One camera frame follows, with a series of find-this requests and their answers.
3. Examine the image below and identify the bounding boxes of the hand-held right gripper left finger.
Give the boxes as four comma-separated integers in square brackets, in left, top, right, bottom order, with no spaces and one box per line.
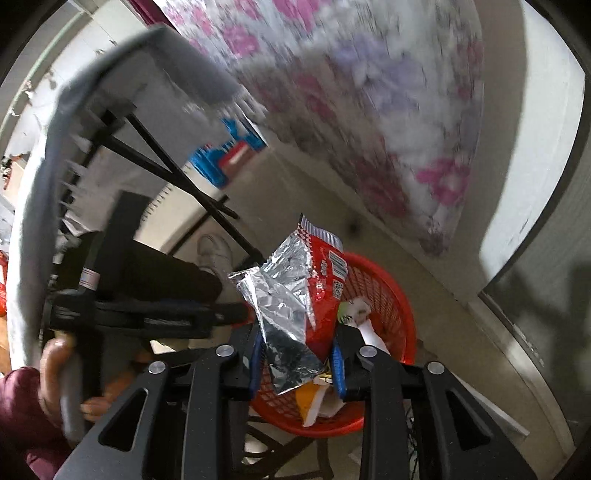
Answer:
[58,332,266,480]

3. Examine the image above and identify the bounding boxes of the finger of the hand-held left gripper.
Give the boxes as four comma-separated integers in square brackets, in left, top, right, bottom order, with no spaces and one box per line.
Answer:
[139,298,254,329]
[95,314,218,341]

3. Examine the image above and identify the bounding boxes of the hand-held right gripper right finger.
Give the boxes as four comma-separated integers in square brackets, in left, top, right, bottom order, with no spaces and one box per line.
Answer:
[331,324,539,480]

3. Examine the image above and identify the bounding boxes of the red silver snack wrapper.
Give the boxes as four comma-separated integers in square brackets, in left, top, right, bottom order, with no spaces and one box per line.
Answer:
[228,215,348,395]

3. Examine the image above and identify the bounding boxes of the red mesh wastebasket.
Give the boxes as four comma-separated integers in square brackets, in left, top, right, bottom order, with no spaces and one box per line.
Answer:
[249,251,416,437]

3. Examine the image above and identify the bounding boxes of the person's left forearm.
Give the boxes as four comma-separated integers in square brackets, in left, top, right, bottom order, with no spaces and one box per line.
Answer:
[0,367,93,480]

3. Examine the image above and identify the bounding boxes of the person's left hand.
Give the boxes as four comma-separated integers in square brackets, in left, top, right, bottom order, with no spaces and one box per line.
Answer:
[39,337,148,423]

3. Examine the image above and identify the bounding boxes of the orange snack wrapper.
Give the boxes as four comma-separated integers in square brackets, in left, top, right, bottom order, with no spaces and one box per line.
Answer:
[295,383,324,423]

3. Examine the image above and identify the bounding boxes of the white shoe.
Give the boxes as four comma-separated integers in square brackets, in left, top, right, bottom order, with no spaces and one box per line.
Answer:
[198,234,233,278]

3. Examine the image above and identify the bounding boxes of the light blue tablecloth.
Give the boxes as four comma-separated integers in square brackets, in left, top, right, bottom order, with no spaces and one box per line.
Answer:
[9,25,241,370]

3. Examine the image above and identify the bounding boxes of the blue plastic crate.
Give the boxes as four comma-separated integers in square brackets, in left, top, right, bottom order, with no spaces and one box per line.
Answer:
[191,119,266,188]

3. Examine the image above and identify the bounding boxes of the grey door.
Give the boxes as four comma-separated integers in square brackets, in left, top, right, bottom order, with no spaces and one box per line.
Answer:
[478,138,591,444]

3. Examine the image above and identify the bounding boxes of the floral wrapped mattress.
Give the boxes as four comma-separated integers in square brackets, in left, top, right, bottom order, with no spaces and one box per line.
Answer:
[129,0,485,257]

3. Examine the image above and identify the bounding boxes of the maroon curtain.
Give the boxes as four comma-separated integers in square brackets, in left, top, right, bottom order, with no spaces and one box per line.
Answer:
[127,0,162,21]

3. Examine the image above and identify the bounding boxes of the black table frame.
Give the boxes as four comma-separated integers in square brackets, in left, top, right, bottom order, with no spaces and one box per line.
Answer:
[60,108,269,273]

